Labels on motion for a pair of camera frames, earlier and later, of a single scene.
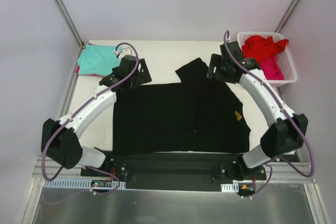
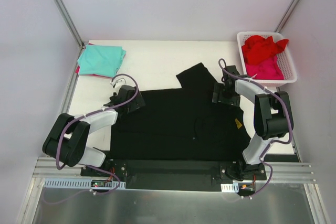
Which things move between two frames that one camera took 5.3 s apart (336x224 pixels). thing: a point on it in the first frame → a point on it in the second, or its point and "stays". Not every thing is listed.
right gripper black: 213,66 → 219,95
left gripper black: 143,72 → 135,100
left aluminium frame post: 62,9 stays
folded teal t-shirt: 98,60 stays
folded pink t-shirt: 77,67 stays
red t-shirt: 260,49 stays
